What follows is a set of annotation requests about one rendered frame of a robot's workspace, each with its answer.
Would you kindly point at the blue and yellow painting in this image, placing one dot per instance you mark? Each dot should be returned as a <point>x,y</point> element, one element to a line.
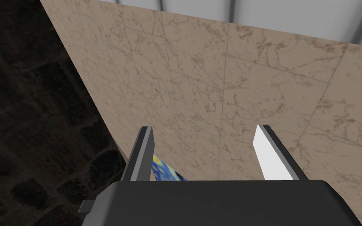
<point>165,172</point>

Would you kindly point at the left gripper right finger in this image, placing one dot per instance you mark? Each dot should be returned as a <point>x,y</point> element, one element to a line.
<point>275,160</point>

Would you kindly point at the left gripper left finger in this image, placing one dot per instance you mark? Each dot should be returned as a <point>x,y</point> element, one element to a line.
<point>140,157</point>

